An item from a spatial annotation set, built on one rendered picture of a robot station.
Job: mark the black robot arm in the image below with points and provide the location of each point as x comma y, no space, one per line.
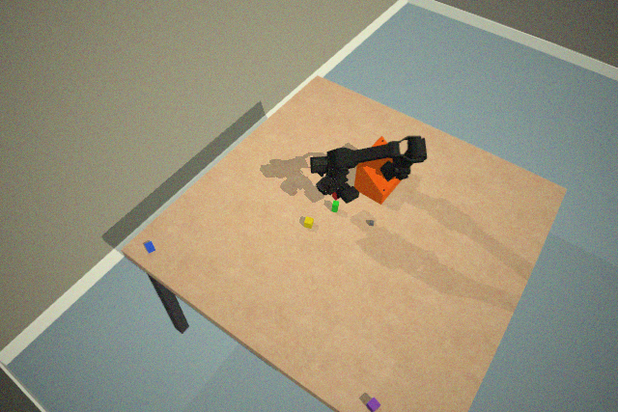
338,161

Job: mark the yellow block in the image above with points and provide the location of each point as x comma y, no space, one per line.
308,223

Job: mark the purple block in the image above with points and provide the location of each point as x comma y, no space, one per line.
372,405

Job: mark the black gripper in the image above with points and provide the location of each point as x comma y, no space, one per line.
345,191

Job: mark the small blue block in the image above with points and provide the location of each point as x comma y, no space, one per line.
149,246

